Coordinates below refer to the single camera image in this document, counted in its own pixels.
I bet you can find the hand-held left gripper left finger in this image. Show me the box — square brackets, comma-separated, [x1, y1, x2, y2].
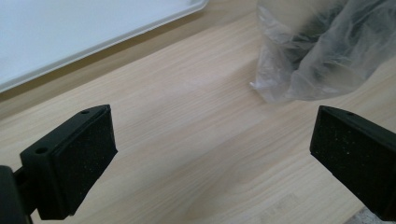
[20, 104, 119, 220]

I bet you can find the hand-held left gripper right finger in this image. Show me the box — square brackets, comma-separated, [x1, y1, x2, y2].
[309, 105, 396, 222]

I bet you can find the clear plastic bag yellow print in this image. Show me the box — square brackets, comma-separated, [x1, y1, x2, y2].
[249, 0, 396, 105]

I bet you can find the white plastic bin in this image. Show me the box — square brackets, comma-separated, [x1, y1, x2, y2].
[0, 0, 209, 94]

